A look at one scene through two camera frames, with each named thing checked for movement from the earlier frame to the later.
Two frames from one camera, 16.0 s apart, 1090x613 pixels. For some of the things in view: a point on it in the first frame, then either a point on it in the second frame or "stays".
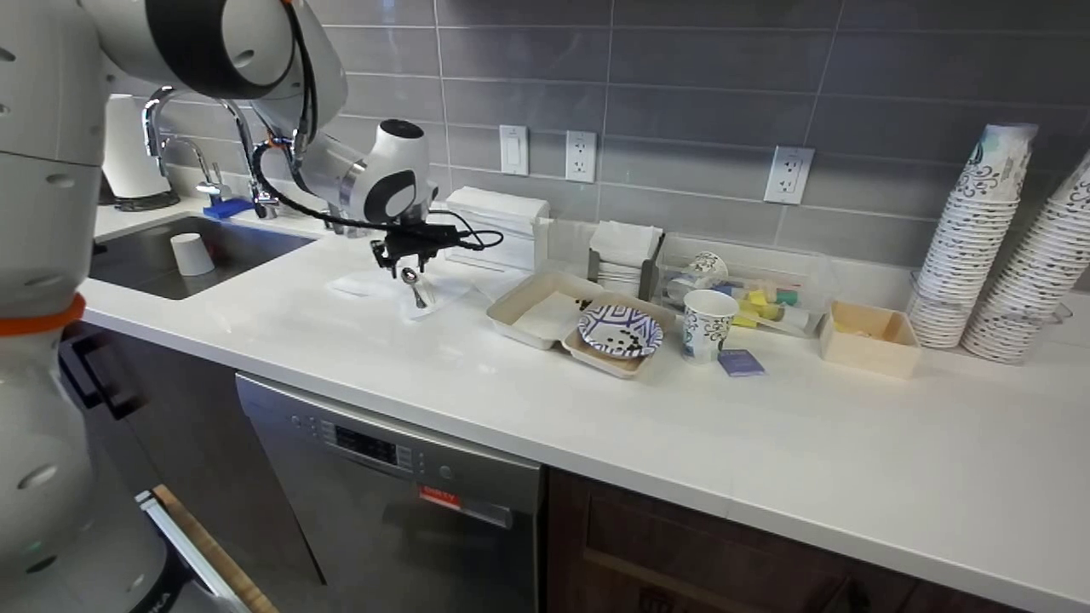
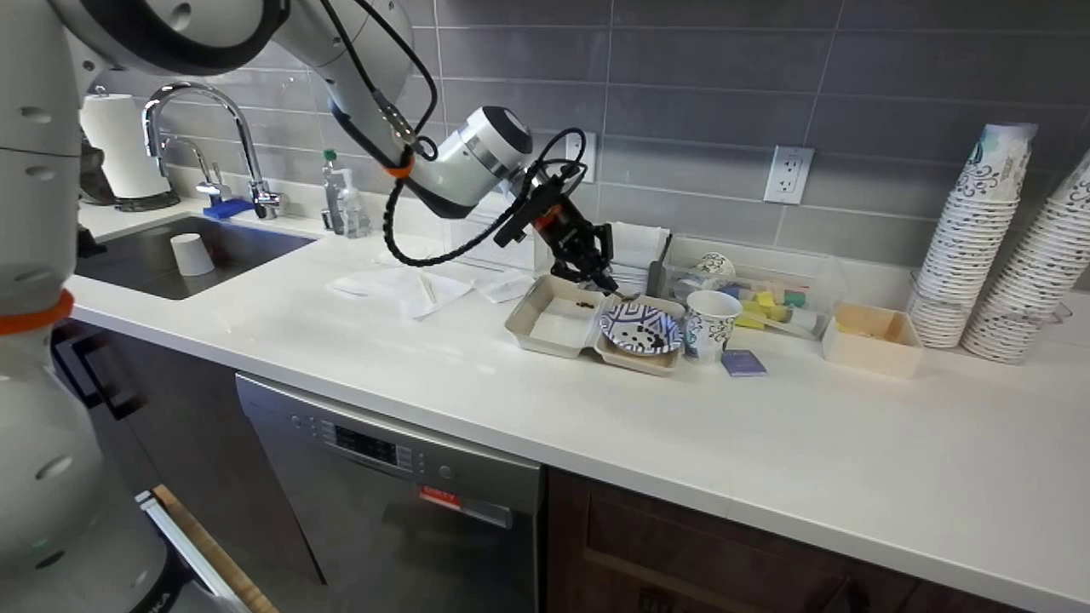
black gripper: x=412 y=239 to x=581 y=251
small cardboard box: x=866 y=335 stays
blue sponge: x=228 y=209 stays
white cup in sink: x=193 y=258 stays
